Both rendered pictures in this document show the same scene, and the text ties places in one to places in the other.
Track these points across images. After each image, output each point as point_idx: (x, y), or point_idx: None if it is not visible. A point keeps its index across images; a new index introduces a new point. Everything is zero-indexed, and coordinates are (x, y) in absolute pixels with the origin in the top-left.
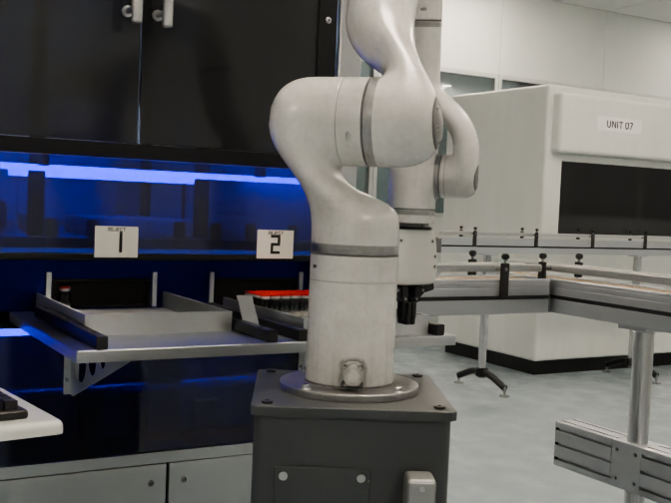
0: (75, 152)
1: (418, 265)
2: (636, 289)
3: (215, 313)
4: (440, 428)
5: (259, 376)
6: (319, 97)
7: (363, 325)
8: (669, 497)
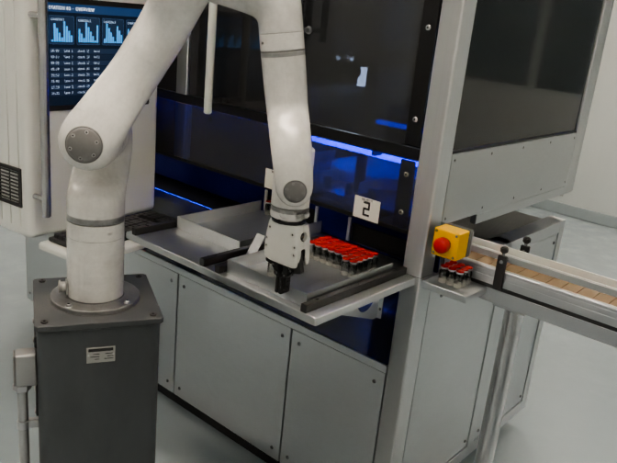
0: (260, 119)
1: (280, 250)
2: None
3: (231, 239)
4: (37, 333)
5: None
6: None
7: (67, 260)
8: None
